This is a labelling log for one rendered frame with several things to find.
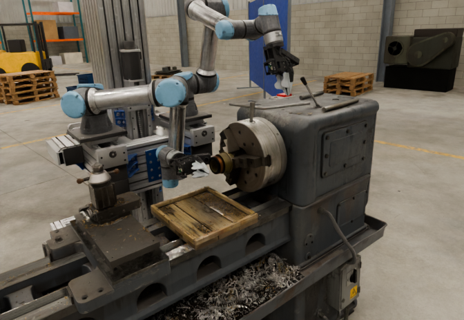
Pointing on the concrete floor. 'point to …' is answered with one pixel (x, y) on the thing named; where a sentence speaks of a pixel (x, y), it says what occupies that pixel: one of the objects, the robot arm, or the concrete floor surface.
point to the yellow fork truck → (33, 61)
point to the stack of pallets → (27, 86)
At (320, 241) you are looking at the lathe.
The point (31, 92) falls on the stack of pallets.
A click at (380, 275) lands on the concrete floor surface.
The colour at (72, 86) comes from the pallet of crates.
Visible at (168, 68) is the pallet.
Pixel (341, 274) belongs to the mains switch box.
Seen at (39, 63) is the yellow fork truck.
